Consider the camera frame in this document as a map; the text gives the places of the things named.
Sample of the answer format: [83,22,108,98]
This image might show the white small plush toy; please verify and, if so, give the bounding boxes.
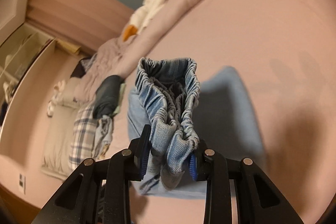
[47,80,66,118]

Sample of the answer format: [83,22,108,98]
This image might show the pink curtain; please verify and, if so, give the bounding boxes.
[26,0,133,52]

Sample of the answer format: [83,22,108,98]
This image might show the plaid pillow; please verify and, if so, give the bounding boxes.
[68,103,97,172]

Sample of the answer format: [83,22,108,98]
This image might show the dark blue folded garment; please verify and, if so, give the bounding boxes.
[93,75,123,119]

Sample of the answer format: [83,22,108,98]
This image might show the white shelf unit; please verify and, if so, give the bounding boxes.
[1,23,55,129]

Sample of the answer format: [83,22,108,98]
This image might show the pink quilted comforter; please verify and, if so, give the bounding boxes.
[73,0,289,104]

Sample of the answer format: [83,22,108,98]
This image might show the light blue denim pants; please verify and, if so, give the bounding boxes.
[127,58,266,199]

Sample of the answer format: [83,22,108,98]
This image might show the light blue crumpled garment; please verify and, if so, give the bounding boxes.
[92,115,113,160]

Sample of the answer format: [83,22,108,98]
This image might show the pale green folded cloth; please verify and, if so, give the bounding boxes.
[112,84,126,117]

